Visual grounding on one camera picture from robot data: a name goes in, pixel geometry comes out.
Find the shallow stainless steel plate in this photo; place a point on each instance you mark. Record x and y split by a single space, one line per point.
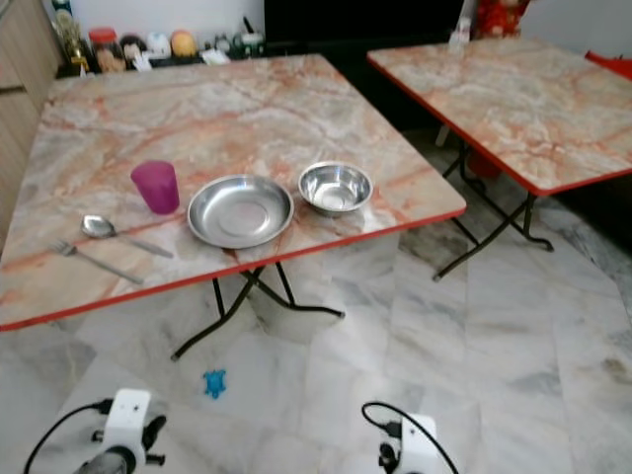
241 212

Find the small blue plastic toy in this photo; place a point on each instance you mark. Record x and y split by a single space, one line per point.
214 383

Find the stainless steel fork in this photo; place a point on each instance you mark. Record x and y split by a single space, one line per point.
97 262

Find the stainless steel spoon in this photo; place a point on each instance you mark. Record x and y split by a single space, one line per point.
97 227

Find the translucent purple plastic cup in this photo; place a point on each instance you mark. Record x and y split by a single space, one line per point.
155 188

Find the small stainless steel bowl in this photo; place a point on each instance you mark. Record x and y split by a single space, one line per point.
336 190

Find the red plastic stool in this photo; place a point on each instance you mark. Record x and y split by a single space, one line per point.
484 164

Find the light wooden cabinet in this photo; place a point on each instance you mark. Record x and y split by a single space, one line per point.
22 89

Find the dark haired doll figure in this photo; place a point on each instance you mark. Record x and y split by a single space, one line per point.
132 51

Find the red lidded jar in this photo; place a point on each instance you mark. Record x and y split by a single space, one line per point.
103 49

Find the white egg shaped figure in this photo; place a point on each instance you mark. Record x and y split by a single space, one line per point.
158 44

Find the orange egg shaped figure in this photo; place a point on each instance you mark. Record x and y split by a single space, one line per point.
184 43

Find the gold trophy figure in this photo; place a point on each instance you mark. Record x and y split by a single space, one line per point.
71 44

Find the white tissue pack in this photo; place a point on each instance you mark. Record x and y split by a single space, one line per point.
458 34

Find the black flat screen television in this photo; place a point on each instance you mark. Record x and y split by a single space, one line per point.
365 18

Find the red laughing buddha statue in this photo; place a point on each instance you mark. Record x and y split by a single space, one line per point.
502 15

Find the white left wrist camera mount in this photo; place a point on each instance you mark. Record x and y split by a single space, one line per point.
126 420

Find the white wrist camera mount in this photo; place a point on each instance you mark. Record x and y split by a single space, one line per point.
126 420
418 444

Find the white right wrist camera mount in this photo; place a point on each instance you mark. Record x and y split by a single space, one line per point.
418 444

